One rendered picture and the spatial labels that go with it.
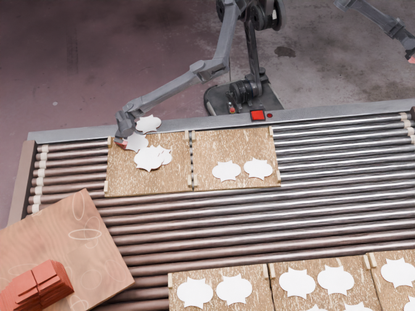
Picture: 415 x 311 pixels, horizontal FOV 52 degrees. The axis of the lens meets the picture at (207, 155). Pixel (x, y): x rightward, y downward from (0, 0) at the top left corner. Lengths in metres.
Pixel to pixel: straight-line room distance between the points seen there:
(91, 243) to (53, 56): 2.70
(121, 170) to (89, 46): 2.32
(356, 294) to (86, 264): 1.08
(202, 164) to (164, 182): 0.20
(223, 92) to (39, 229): 1.89
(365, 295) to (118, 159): 1.26
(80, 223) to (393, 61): 3.14
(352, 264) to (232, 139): 0.82
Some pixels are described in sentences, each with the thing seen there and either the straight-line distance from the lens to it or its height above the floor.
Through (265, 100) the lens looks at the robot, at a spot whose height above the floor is 0.24.
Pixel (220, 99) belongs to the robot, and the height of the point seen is 0.24.
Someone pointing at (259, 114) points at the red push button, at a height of 0.93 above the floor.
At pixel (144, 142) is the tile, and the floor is 0.95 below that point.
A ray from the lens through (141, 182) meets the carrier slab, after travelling 2.07.
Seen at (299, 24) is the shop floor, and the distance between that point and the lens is 4.38.
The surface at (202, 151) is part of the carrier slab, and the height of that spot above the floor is 0.94.
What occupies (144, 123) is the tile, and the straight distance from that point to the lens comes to 2.29.
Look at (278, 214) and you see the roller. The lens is 1.99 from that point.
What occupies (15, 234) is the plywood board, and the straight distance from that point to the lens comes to 1.99.
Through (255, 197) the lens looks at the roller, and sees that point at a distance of 2.02.
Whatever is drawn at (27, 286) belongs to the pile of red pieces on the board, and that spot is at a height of 1.21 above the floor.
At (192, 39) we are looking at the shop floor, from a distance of 4.18.
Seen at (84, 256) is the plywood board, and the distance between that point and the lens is 1.84.
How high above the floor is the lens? 2.67
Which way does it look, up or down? 55 degrees down
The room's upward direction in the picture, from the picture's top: 3 degrees counter-clockwise
